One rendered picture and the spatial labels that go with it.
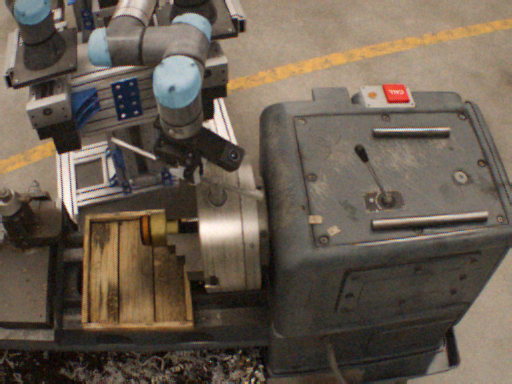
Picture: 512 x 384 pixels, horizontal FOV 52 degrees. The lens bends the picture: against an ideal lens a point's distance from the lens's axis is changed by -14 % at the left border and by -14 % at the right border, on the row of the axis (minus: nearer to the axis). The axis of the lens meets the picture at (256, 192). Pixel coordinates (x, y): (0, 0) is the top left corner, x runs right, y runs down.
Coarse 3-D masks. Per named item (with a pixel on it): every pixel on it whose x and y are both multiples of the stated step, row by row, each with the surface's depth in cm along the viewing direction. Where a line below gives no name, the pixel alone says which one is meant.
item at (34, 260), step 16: (32, 192) 162; (32, 208) 158; (48, 208) 159; (16, 256) 148; (32, 256) 149; (48, 256) 149; (0, 272) 145; (16, 272) 146; (32, 272) 146; (48, 272) 147; (0, 288) 142; (16, 288) 143; (32, 288) 143; (48, 288) 145; (0, 304) 139; (16, 304) 140; (32, 304) 140; (48, 304) 143; (0, 320) 137; (16, 320) 137; (32, 320) 137; (48, 320) 141
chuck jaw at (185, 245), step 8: (168, 240) 137; (176, 240) 137; (184, 240) 137; (192, 240) 137; (168, 248) 137; (176, 248) 136; (184, 248) 136; (192, 248) 136; (184, 256) 135; (192, 256) 134; (200, 256) 134; (192, 264) 133; (200, 264) 133; (192, 272) 132; (200, 272) 132; (208, 280) 133; (216, 280) 133
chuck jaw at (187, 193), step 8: (184, 184) 136; (176, 192) 138; (184, 192) 137; (192, 192) 137; (176, 200) 137; (184, 200) 138; (192, 200) 138; (168, 208) 138; (176, 208) 138; (184, 208) 138; (192, 208) 138; (168, 216) 139; (176, 216) 139; (184, 216) 139; (192, 216) 139
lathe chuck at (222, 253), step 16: (208, 160) 139; (208, 176) 131; (224, 176) 131; (208, 192) 128; (224, 192) 129; (208, 208) 127; (224, 208) 127; (240, 208) 127; (208, 224) 126; (224, 224) 127; (240, 224) 127; (208, 240) 127; (224, 240) 127; (240, 240) 127; (208, 256) 127; (224, 256) 128; (240, 256) 128; (208, 272) 129; (224, 272) 130; (240, 272) 130; (208, 288) 134; (224, 288) 135; (240, 288) 136
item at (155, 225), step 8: (144, 216) 140; (152, 216) 139; (160, 216) 139; (144, 224) 138; (152, 224) 137; (160, 224) 138; (168, 224) 139; (176, 224) 139; (144, 232) 138; (152, 232) 137; (160, 232) 137; (168, 232) 139; (176, 232) 139; (144, 240) 138; (152, 240) 138; (160, 240) 138
